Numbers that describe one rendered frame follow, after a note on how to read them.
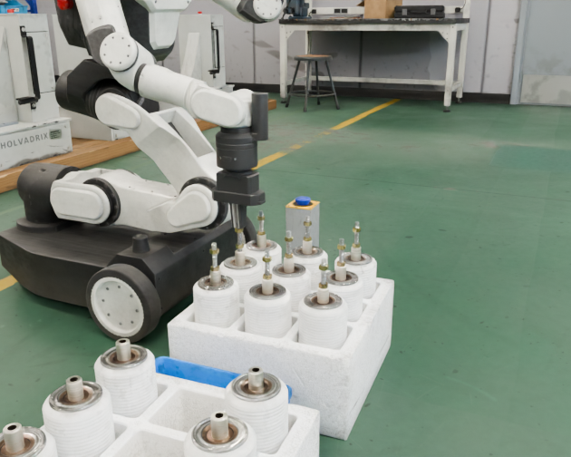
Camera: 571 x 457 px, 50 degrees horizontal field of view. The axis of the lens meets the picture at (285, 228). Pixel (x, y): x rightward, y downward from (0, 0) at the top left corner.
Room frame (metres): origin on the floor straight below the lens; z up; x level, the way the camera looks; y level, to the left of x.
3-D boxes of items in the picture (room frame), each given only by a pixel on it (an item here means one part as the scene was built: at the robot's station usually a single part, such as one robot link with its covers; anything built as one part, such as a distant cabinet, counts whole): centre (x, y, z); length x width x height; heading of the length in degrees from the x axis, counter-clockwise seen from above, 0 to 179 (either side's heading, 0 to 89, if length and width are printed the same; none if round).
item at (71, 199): (1.75, 0.55, 0.28); 0.21 x 0.20 x 0.13; 66
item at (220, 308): (1.17, 0.15, 0.16); 0.10 x 0.10 x 0.18
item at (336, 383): (1.24, -0.01, 0.09); 0.39 x 0.39 x 0.18; 68
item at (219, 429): (0.68, 0.09, 0.26); 0.02 x 0.02 x 0.03
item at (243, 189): (1.28, 0.10, 0.46); 0.13 x 0.10 x 0.12; 64
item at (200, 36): (4.43, 0.97, 0.45); 1.51 x 0.57 x 0.74; 156
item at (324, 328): (1.08, -0.07, 0.16); 0.10 x 0.10 x 0.18
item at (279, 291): (1.13, 0.04, 0.25); 0.08 x 0.08 x 0.01
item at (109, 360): (0.88, 0.26, 0.25); 0.08 x 0.08 x 0.01
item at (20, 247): (1.73, 0.52, 0.19); 0.64 x 0.52 x 0.33; 66
